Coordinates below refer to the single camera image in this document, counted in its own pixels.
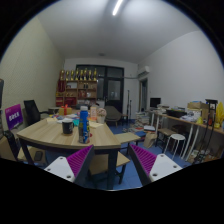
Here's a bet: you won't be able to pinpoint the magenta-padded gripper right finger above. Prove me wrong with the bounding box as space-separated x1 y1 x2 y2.
128 143 184 187

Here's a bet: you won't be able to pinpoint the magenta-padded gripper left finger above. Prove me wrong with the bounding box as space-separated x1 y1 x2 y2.
44 144 96 188

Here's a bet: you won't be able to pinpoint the blue drink bottle white cap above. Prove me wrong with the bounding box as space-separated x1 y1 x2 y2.
78 105 91 145

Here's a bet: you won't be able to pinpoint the wooden chair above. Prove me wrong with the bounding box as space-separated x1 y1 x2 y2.
88 151 131 185

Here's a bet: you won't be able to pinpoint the small light wooden side table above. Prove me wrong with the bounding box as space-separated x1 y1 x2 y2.
114 131 142 145

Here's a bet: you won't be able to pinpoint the brown square stool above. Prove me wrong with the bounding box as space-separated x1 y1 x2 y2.
155 127 176 148

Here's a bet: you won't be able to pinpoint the black mug white inside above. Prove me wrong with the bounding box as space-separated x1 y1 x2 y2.
61 119 75 136

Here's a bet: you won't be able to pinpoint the white round stool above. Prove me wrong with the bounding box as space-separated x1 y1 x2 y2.
163 133 186 159

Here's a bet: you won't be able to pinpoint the stack of books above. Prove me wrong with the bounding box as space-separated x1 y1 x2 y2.
134 111 151 130

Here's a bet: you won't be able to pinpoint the yellow gift box red ribbon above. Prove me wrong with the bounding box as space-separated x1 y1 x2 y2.
58 104 73 117

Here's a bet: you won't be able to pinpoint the white pot pink flowers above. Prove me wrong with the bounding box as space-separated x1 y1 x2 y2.
95 107 108 125

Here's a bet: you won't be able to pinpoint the brown armchair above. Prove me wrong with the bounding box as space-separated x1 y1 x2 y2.
103 105 124 127

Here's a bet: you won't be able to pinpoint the black microphone stand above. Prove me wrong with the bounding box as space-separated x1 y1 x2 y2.
125 89 133 125

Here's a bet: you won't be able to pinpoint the black computer monitor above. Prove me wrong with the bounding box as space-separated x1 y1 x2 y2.
149 97 162 109

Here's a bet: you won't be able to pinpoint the black office chair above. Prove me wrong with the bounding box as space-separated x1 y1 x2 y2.
23 99 51 127

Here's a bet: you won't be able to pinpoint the wooden shelf unit with trophies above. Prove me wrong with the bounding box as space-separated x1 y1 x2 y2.
55 68 99 108

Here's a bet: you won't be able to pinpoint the purple sign board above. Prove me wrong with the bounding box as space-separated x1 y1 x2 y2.
4 103 24 131

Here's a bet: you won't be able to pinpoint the black glass double door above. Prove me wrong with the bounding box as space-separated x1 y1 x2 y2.
75 64 125 114

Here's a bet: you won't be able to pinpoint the black tripod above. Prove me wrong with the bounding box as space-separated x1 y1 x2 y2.
193 98 219 164

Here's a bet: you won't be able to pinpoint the white air conditioner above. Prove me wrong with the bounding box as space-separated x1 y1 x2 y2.
137 65 152 78

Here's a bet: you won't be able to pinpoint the long wooden wall desk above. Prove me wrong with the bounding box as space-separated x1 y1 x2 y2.
148 109 224 161

